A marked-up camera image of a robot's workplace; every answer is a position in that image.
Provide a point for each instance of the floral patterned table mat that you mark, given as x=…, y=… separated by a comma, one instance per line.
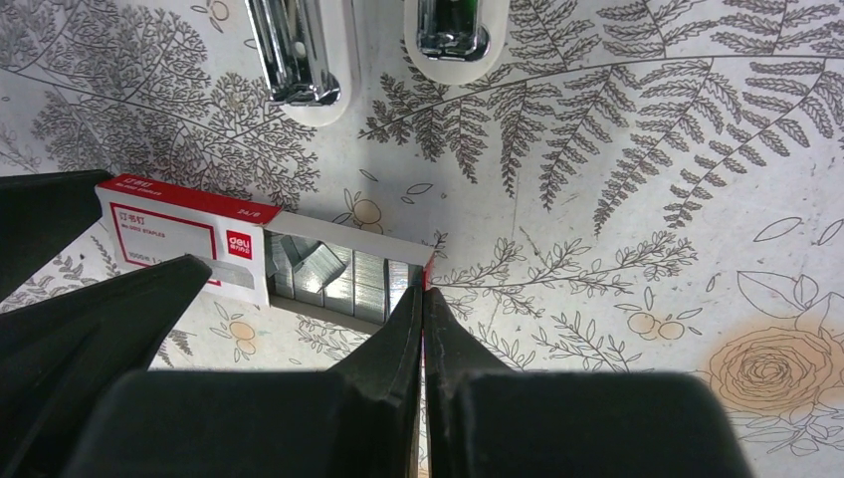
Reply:
x=632, y=185

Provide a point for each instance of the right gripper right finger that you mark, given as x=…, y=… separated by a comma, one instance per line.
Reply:
x=488, y=420

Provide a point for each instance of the staple box tray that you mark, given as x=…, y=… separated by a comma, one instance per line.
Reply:
x=341, y=275

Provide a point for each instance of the red white staple box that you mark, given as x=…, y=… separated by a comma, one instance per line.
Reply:
x=150, y=222

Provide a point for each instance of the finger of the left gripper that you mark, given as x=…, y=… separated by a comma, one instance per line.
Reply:
x=41, y=214
x=60, y=355

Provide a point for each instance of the pink stapler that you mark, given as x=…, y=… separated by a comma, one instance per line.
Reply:
x=309, y=56

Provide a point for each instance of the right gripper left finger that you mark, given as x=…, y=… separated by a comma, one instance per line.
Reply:
x=358, y=418

